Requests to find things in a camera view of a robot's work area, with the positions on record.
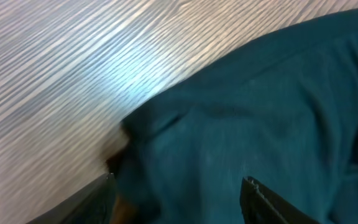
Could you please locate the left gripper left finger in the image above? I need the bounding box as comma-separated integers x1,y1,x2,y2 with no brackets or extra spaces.
28,173,116,224

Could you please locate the black t-shirt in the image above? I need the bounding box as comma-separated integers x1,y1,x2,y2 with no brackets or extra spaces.
117,9,358,223

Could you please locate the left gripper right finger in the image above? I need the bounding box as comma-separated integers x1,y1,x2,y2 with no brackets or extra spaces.
240,176,319,224

